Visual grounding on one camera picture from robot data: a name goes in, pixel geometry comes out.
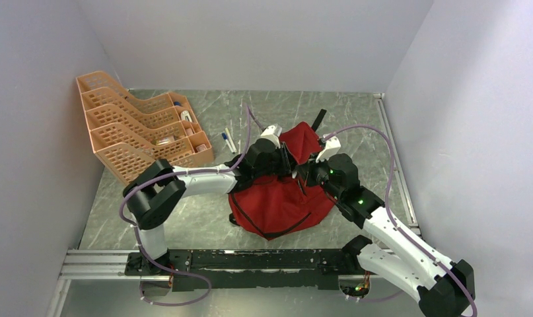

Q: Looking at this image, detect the blue white whiteboard marker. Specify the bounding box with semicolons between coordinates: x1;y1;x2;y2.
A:
221;132;236;154

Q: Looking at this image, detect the red backpack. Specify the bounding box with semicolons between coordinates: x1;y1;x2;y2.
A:
228;112;334;240

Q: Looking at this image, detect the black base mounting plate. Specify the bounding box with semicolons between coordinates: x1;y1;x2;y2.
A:
124;248;365;292

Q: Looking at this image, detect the orange plastic file organizer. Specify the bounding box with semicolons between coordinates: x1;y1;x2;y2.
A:
76;71;215;184

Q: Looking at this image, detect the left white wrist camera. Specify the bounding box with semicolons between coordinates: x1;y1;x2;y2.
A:
260;124;283;148

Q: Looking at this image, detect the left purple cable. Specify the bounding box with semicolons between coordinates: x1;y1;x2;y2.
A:
119;104;267;307

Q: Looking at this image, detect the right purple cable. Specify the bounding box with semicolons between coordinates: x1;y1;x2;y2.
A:
320;124;478;317

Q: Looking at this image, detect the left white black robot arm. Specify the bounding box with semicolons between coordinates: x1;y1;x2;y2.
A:
121;138;297;275

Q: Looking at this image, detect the white pencil stick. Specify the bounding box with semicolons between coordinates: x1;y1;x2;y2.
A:
225;127;238;154

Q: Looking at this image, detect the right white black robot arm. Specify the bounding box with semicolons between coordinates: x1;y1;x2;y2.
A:
297;154;478;316

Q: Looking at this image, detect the aluminium frame rail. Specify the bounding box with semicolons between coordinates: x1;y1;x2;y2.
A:
60;248;372;305

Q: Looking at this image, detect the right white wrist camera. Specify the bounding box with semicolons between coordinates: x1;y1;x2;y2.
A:
315;136;341;163

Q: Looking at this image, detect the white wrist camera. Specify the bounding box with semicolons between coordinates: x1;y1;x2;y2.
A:
260;124;283;148
315;136;341;163

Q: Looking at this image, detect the purple cable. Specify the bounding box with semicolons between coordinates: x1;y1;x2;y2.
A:
119;104;267;307
320;124;478;317

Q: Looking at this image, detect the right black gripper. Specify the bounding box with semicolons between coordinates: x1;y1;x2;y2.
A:
295;151;343;201

